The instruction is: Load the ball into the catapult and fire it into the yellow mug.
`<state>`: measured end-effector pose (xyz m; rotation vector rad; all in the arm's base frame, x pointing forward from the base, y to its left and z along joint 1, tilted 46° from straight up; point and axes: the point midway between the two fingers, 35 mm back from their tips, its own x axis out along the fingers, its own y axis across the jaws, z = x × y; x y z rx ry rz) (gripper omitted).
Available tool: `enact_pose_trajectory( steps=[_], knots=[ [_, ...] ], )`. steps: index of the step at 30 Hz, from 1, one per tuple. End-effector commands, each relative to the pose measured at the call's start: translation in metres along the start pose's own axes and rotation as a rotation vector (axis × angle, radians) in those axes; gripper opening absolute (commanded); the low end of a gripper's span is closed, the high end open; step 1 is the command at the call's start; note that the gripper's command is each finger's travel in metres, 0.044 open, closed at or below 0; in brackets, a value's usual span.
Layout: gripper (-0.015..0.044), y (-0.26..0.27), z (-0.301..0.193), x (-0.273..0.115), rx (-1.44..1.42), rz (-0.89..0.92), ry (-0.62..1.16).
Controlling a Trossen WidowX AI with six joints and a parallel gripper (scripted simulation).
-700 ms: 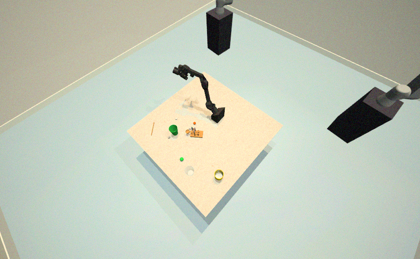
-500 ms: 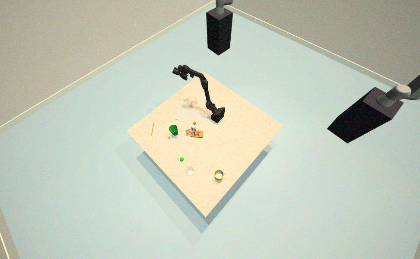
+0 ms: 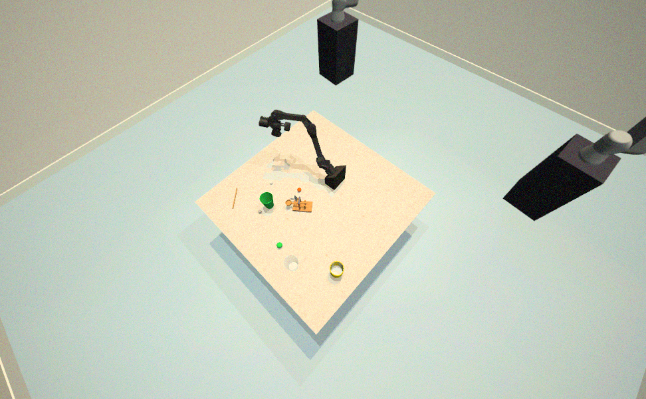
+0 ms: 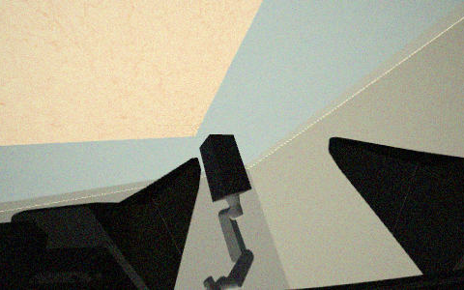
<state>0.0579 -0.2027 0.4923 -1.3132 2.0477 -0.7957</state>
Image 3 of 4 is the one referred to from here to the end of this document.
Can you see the green cup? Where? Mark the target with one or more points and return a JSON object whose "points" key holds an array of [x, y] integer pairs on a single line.
{"points": [[266, 199]]}

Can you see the yellow cup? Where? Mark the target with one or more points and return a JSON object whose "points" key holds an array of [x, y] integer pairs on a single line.
{"points": [[336, 269]]}

